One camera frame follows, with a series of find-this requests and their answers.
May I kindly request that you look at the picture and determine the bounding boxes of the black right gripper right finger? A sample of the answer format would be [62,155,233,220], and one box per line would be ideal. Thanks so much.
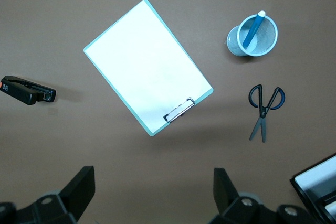
[207,168,323,224]

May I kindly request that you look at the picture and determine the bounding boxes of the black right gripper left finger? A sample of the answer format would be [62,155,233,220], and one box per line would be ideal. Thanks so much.
[0,166,95,224]

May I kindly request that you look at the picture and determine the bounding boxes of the blue marker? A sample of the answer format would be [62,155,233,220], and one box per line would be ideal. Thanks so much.
[241,10,266,51]

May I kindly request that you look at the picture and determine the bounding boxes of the black document tray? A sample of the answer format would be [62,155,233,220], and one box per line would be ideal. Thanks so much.
[289,153,336,224]

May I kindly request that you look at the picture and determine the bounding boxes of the black blue scissors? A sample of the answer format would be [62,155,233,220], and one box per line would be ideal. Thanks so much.
[248,84,285,143]

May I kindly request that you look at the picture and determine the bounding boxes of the light green clipboard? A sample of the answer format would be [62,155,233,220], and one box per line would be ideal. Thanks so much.
[83,0,214,137]

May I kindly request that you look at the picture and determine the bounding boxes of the black stapler red end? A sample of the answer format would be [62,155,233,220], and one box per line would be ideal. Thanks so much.
[0,75,57,106]

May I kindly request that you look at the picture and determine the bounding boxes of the light blue mesh cup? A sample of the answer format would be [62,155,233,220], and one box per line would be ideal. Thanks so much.
[227,13,278,57]

